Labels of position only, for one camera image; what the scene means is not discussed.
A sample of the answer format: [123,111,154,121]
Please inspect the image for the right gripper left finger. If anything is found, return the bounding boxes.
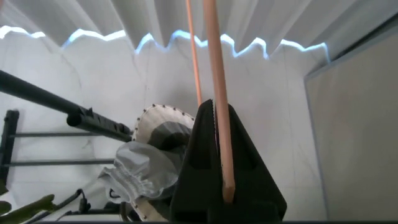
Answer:
[170,99,225,222]

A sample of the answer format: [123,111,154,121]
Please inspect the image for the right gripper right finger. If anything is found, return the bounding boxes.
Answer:
[224,104,287,222]

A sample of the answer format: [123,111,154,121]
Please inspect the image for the pale grey shorts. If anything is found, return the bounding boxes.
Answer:
[98,141,189,205]

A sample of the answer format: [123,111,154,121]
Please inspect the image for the pink clothes hanger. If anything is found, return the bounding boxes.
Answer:
[185,0,236,205]

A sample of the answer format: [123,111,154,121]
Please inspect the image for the white laundry basket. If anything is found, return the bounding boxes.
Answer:
[130,104,196,222]

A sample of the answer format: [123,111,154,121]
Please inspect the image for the black clothes rack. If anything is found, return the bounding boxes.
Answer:
[0,70,134,187]

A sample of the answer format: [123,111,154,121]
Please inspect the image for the white curtain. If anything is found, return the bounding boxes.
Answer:
[0,0,374,62]

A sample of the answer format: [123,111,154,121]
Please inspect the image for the green shirt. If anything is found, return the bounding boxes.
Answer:
[0,180,58,224]

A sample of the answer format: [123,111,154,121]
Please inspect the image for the black cable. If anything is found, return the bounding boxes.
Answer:
[26,188,124,224]

